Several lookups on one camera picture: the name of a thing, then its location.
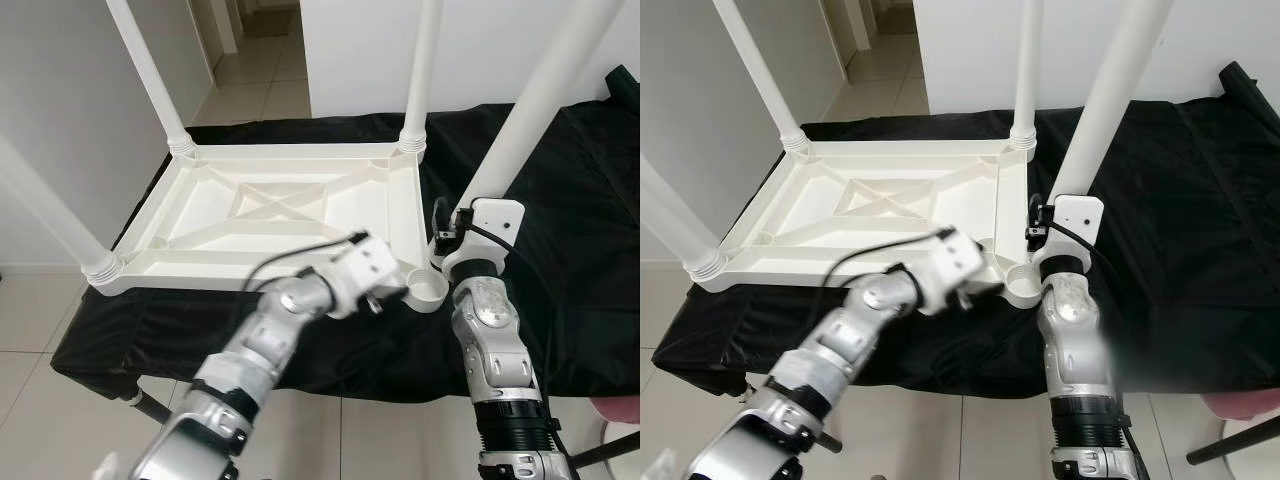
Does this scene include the white plastic table leg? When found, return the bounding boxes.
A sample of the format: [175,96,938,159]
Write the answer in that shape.
[1045,0,1174,202]
[1008,0,1047,152]
[458,0,627,217]
[105,0,199,159]
[0,135,124,287]
[712,0,812,154]
[640,155,730,282]
[398,0,445,157]

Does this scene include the white plastic children table top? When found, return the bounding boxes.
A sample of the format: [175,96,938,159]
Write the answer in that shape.
[685,138,1052,307]
[85,140,452,312]

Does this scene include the black fabric table cover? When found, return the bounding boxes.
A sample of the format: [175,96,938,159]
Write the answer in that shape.
[652,62,1280,400]
[50,65,641,407]

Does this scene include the black metal table leg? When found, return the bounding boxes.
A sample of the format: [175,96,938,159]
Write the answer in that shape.
[745,395,844,454]
[125,390,173,427]
[1185,422,1280,467]
[570,430,641,471]

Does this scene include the pink plastic object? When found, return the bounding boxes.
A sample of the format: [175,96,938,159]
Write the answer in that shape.
[590,395,641,423]
[1200,390,1280,418]

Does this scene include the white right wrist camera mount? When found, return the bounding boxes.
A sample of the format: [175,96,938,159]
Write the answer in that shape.
[440,198,527,287]
[1035,195,1107,272]

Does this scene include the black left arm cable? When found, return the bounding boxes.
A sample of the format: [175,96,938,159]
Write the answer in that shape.
[240,232,367,297]
[830,228,957,292]

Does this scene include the white door frame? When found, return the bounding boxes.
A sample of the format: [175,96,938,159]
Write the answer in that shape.
[820,0,867,73]
[190,0,243,58]

